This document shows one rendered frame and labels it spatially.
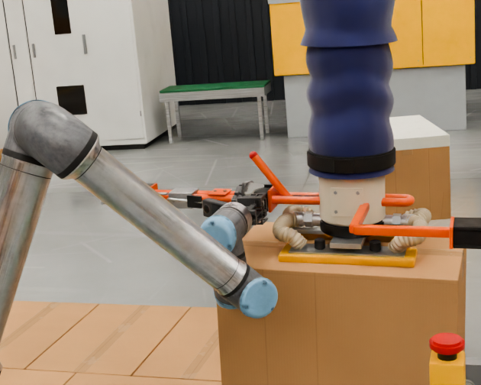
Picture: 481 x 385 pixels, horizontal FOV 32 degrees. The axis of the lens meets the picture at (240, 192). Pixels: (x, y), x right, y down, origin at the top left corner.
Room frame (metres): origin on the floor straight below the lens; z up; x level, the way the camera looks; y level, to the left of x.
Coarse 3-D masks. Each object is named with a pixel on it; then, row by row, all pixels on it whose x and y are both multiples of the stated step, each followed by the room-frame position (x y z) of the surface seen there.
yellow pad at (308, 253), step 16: (320, 240) 2.01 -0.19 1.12; (288, 256) 2.00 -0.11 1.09; (304, 256) 1.99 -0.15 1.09; (320, 256) 1.98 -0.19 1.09; (336, 256) 1.97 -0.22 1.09; (352, 256) 1.96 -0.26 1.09; (368, 256) 1.95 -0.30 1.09; (384, 256) 1.94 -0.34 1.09; (400, 256) 1.93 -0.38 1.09; (416, 256) 1.97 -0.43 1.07
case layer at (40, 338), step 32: (32, 320) 3.09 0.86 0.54; (64, 320) 3.06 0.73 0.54; (96, 320) 3.03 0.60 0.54; (128, 320) 3.01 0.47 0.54; (160, 320) 2.98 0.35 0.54; (192, 320) 2.95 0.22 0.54; (0, 352) 2.80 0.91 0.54; (32, 352) 2.78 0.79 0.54; (64, 352) 2.76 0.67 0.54; (96, 352) 2.73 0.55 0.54; (128, 352) 2.71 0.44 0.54; (160, 352) 2.69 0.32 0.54; (192, 352) 2.67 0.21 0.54; (0, 384) 2.54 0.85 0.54; (32, 384) 2.52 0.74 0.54; (64, 384) 2.51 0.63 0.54; (96, 384) 2.48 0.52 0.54; (128, 384) 2.46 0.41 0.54; (160, 384) 2.44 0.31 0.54; (192, 384) 2.42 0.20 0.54
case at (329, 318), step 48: (432, 240) 2.11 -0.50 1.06; (288, 288) 1.94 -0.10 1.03; (336, 288) 1.90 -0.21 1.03; (384, 288) 1.86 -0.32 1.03; (432, 288) 1.83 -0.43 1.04; (240, 336) 1.98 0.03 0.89; (288, 336) 1.94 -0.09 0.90; (336, 336) 1.90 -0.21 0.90; (384, 336) 1.86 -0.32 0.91; (432, 336) 1.83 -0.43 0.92; (240, 384) 1.99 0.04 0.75; (288, 384) 1.94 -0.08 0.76; (336, 384) 1.90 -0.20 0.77; (384, 384) 1.87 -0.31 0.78
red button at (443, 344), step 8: (440, 336) 1.56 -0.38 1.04; (448, 336) 1.55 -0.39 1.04; (456, 336) 1.55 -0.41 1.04; (432, 344) 1.54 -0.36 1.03; (440, 344) 1.52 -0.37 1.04; (448, 344) 1.52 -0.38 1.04; (456, 344) 1.52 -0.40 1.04; (464, 344) 1.53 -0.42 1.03; (440, 352) 1.52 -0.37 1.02; (448, 352) 1.51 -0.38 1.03; (456, 352) 1.51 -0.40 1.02; (448, 360) 1.52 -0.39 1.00
